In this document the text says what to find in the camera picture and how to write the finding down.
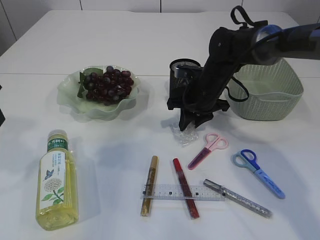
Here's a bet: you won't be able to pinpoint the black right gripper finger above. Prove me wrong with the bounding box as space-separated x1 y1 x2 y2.
194 113 213 128
178 109 194 131

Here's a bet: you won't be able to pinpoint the green wavy glass plate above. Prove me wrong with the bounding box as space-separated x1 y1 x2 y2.
57 65 141 119

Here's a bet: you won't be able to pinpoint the red glitter pen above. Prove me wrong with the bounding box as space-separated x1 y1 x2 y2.
173 158 200 220

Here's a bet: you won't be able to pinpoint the purple grape bunch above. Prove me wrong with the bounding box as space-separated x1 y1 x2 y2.
77 65 135 106

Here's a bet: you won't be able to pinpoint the green woven plastic basket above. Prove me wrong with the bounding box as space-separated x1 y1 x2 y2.
224 58 304 121

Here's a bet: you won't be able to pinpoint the gold glitter pen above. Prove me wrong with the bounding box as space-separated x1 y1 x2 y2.
140 155 159 217

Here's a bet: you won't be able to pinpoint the silver glitter pen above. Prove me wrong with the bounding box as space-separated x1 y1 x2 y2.
203 179 273 219

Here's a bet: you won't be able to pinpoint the yellow tea bottle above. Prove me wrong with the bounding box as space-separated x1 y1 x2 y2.
35 129 79 231

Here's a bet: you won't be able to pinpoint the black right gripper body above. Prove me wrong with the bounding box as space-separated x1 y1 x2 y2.
174 57 230 115

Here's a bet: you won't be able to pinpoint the clear plastic sheet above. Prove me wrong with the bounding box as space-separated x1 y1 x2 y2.
171 122 199 147

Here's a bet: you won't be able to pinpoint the pink scissors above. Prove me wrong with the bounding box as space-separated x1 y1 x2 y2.
187 133 229 170

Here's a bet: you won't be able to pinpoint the clear plastic ruler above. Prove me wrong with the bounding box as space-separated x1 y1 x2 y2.
140 184 225 202

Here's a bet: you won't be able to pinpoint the blue scissors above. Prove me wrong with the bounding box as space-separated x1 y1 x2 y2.
231 149 286 200

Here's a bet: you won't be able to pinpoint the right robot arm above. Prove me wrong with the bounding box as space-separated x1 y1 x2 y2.
167 5 320 131

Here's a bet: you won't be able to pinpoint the black mesh pen holder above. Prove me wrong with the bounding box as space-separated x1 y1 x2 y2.
167 58 202 110

